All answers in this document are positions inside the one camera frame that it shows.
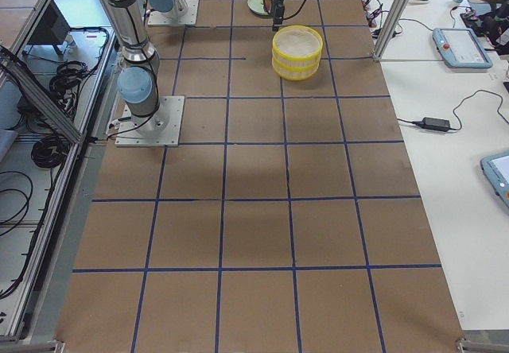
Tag yellow steamer layer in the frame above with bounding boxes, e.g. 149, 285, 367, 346
271, 57, 320, 81
272, 25, 323, 62

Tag pale green plate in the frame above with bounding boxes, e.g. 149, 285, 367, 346
247, 0, 271, 17

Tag teach pendant tablet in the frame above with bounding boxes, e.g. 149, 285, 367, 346
432, 28, 493, 69

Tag black power adapter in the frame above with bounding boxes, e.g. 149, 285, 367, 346
412, 117, 452, 132

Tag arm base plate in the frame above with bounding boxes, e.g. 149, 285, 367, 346
115, 95, 185, 147
148, 0, 200, 27

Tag aluminium frame post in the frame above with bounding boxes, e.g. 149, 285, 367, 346
373, 0, 409, 61

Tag black coiled cables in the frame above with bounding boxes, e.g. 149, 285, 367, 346
30, 134, 69, 169

